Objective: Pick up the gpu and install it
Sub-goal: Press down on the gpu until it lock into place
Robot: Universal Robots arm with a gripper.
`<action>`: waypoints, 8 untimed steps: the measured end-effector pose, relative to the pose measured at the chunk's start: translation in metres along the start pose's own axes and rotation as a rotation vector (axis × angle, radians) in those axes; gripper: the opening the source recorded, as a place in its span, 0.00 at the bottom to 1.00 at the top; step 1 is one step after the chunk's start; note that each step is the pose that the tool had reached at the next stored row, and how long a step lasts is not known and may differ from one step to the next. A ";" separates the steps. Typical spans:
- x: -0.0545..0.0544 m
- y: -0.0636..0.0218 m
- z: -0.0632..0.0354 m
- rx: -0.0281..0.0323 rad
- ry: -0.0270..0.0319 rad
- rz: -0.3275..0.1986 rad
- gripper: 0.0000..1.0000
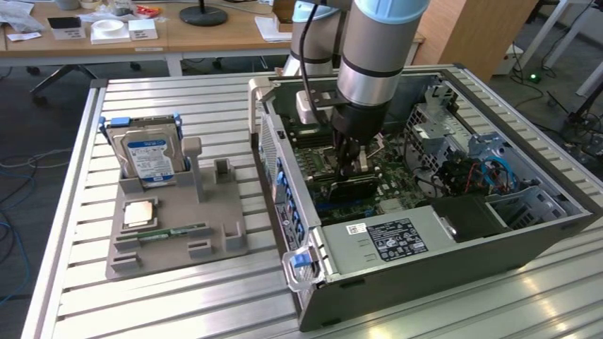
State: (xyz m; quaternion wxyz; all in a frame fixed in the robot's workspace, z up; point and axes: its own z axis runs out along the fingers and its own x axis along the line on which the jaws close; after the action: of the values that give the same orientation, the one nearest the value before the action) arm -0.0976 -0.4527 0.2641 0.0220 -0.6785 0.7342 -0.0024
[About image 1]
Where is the silver metal drive bracket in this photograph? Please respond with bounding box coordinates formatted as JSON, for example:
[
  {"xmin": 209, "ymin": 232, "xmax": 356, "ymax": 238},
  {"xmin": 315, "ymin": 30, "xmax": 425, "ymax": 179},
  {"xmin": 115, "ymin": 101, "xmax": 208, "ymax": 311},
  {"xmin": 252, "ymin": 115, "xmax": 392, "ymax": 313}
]
[{"xmin": 484, "ymin": 185, "xmax": 571, "ymax": 230}]

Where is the brown cardboard box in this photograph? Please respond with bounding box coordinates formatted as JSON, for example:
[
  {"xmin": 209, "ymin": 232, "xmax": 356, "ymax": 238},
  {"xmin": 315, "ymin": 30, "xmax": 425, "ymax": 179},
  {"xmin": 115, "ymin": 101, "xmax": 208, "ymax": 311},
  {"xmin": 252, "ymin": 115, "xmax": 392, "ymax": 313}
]
[{"xmin": 272, "ymin": 0, "xmax": 296, "ymax": 24}]

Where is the small white labelled box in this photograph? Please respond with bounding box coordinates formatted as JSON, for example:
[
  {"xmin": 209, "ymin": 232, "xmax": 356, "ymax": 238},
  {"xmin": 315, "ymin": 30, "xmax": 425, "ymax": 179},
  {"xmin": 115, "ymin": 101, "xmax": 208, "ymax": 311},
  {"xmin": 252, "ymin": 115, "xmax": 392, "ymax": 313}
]
[{"xmin": 127, "ymin": 19, "xmax": 159, "ymax": 41}]

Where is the CPU socket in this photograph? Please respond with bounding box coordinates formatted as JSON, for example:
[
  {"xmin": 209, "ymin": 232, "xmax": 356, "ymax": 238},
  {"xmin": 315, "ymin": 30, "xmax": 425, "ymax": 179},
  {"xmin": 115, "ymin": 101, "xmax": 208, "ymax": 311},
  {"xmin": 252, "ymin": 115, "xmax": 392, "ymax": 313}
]
[{"xmin": 319, "ymin": 146, "xmax": 343, "ymax": 170}]

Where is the grey power supply unit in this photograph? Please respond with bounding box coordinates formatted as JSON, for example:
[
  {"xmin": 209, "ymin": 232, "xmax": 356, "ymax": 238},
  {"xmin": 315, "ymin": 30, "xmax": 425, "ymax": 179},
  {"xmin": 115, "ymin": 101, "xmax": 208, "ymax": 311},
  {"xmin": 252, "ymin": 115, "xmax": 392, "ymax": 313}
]
[{"xmin": 319, "ymin": 206, "xmax": 460, "ymax": 275}]

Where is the blue case latch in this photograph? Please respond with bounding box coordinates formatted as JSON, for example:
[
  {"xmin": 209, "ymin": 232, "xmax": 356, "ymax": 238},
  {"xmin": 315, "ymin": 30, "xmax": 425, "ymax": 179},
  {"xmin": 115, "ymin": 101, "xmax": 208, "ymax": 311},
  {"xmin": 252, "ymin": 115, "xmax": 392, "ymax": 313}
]
[{"xmin": 291, "ymin": 246, "xmax": 315, "ymax": 269}]

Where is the white table frame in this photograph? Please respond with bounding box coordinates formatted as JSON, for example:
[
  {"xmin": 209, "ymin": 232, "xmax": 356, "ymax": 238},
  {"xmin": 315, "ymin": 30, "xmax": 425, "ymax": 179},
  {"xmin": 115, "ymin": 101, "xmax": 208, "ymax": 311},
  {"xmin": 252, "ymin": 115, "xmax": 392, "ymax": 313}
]
[{"xmin": 515, "ymin": 0, "xmax": 603, "ymax": 96}]

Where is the green loose RAM stick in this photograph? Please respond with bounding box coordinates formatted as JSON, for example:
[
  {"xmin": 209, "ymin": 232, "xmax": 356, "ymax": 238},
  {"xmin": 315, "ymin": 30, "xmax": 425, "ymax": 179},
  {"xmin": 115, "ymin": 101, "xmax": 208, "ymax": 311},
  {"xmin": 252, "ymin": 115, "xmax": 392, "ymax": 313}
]
[{"xmin": 136, "ymin": 225, "xmax": 208, "ymax": 242}]

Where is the white floor cable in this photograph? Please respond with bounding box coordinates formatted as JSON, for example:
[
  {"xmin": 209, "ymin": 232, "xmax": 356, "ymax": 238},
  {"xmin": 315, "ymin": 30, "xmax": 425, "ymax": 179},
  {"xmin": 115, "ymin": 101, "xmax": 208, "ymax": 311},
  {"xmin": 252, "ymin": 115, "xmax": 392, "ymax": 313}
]
[{"xmin": 0, "ymin": 148, "xmax": 72, "ymax": 170}]

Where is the black desk foot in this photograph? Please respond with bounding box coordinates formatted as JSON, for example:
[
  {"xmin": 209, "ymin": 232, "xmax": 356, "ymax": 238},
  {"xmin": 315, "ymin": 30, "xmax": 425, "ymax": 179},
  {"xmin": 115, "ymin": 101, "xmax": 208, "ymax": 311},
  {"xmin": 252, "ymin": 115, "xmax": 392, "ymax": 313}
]
[{"xmin": 28, "ymin": 63, "xmax": 100, "ymax": 103}]

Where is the grey parts rack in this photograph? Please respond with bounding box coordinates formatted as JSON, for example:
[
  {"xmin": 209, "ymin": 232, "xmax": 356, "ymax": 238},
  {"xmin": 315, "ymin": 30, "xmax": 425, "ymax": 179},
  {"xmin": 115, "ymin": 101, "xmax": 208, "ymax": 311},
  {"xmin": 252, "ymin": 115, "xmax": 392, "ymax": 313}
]
[{"xmin": 104, "ymin": 136, "xmax": 248, "ymax": 282}]

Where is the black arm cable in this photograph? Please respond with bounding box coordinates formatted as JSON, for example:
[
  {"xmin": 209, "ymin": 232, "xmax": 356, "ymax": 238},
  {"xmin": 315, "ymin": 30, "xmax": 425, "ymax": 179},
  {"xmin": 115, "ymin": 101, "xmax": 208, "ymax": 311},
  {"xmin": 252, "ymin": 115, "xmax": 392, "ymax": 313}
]
[{"xmin": 296, "ymin": 0, "xmax": 335, "ymax": 128}]

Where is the white paper stack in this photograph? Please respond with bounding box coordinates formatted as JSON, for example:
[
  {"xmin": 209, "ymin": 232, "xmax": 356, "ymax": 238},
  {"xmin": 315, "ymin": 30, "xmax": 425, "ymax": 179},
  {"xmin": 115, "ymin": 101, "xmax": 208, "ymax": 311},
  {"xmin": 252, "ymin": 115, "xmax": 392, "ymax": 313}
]
[{"xmin": 253, "ymin": 16, "xmax": 293, "ymax": 43}]

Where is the open dark PC case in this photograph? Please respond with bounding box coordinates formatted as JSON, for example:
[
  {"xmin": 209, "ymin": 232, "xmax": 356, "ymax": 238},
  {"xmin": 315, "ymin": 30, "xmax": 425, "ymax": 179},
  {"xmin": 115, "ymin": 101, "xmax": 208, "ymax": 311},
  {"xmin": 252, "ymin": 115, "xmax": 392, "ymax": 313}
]
[{"xmin": 248, "ymin": 69, "xmax": 593, "ymax": 333}]

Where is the white tape roll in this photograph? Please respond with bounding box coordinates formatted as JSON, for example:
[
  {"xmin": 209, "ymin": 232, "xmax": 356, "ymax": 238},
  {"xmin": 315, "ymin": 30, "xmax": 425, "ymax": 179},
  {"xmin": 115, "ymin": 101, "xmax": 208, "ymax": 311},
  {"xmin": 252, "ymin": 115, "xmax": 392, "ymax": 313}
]
[{"xmin": 92, "ymin": 20, "xmax": 123, "ymax": 35}]

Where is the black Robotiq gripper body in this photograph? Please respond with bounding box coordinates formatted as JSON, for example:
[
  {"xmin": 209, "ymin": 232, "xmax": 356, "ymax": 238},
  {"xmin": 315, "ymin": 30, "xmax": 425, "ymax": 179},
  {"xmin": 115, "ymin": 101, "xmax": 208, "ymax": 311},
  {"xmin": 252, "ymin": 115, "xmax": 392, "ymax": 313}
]
[{"xmin": 328, "ymin": 102, "xmax": 388, "ymax": 142}]

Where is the black round lamp base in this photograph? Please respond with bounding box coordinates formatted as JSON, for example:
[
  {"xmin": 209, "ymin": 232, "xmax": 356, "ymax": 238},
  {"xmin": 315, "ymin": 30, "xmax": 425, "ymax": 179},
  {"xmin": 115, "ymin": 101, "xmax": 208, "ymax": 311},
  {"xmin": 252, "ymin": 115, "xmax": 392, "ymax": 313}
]
[{"xmin": 177, "ymin": 0, "xmax": 229, "ymax": 26}]

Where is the silver perforated disk bay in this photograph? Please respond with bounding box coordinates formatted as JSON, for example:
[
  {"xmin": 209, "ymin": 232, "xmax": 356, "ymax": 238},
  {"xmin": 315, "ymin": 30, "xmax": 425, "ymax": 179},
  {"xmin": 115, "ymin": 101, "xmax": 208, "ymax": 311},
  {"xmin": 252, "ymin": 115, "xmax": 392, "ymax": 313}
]
[{"xmin": 404, "ymin": 76, "xmax": 476, "ymax": 177}]

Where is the blue data wire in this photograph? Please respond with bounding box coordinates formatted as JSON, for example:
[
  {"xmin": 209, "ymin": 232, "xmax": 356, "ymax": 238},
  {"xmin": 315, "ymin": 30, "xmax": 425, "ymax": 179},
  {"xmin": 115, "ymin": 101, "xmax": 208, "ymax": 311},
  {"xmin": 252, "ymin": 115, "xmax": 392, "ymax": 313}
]
[{"xmin": 483, "ymin": 155, "xmax": 519, "ymax": 195}]

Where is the hard disk with blue rails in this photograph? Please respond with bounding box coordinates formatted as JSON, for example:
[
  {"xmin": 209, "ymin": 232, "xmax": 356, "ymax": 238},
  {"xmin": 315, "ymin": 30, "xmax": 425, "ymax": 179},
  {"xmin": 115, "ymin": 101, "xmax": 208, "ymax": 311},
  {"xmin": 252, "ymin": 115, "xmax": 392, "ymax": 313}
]
[{"xmin": 97, "ymin": 112, "xmax": 184, "ymax": 188}]

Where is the blue floor cable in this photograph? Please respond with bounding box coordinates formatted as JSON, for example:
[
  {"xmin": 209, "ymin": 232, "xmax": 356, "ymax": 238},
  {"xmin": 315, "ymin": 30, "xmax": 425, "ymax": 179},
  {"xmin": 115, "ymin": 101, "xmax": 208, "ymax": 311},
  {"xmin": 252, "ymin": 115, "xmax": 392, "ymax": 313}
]
[{"xmin": 0, "ymin": 165, "xmax": 38, "ymax": 304}]

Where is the silver CPU chip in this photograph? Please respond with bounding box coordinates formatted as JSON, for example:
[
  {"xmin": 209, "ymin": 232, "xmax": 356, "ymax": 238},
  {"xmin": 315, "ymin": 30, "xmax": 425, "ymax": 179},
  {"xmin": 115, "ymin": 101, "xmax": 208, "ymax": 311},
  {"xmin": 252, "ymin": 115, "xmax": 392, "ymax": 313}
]
[{"xmin": 123, "ymin": 202, "xmax": 156, "ymax": 227}]

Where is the crumpled clear plastic bag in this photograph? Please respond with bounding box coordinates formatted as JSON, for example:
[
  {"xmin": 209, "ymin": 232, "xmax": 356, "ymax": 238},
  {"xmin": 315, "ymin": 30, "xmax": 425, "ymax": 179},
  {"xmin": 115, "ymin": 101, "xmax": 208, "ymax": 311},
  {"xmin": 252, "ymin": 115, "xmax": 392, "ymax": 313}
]
[{"xmin": 0, "ymin": 1, "xmax": 46, "ymax": 31}]

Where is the light wooden desk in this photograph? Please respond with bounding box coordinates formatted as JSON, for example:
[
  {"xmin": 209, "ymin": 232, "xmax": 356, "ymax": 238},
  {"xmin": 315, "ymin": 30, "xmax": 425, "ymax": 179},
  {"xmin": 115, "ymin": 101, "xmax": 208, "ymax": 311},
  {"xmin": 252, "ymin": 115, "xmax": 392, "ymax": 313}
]
[
  {"xmin": 167, "ymin": 0, "xmax": 425, "ymax": 66},
  {"xmin": 0, "ymin": 0, "xmax": 169, "ymax": 68}
]

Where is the black topped white box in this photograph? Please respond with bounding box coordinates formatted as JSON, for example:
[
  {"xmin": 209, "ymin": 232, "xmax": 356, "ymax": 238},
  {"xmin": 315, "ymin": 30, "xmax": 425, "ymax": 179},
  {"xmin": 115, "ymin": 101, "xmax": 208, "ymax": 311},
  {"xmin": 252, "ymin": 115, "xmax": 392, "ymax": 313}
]
[{"xmin": 46, "ymin": 16, "xmax": 86, "ymax": 40}]

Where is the green motherboard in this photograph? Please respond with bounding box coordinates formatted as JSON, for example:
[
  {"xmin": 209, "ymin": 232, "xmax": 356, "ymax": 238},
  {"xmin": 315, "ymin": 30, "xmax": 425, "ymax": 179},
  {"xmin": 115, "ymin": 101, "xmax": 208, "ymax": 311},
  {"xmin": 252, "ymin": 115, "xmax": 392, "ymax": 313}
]
[{"xmin": 287, "ymin": 119, "xmax": 428, "ymax": 222}]

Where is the Nvidia graphics card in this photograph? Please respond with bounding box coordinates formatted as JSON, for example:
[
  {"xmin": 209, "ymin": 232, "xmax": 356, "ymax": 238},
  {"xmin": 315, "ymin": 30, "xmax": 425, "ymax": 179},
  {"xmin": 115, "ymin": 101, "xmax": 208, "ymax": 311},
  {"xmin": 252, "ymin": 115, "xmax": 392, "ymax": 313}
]
[{"xmin": 327, "ymin": 174, "xmax": 379, "ymax": 203}]

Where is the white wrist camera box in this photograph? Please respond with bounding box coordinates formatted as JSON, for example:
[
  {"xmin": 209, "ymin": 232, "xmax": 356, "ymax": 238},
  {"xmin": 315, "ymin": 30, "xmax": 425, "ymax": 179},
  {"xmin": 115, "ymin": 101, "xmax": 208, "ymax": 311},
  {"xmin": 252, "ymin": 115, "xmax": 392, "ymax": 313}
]
[{"xmin": 295, "ymin": 90, "xmax": 339, "ymax": 125}]

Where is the wooden cabinet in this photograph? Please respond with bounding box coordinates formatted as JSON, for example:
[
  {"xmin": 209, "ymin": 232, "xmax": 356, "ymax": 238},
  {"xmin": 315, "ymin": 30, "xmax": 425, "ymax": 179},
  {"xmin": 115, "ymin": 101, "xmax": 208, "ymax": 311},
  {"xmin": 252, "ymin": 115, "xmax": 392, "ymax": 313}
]
[{"xmin": 409, "ymin": 0, "xmax": 540, "ymax": 82}]

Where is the white square tray box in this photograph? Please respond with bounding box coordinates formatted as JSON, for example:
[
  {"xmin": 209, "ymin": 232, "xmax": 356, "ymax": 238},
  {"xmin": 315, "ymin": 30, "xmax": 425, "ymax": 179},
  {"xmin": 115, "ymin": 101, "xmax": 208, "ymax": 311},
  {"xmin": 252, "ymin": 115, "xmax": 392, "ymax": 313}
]
[{"xmin": 89, "ymin": 19, "xmax": 132, "ymax": 45}]

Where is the white device with red dot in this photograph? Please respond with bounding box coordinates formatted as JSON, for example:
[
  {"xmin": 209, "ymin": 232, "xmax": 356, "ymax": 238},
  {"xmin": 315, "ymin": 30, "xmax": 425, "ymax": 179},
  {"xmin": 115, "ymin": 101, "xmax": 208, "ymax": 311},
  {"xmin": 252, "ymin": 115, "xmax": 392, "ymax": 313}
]
[{"xmin": 501, "ymin": 44, "xmax": 524, "ymax": 77}]

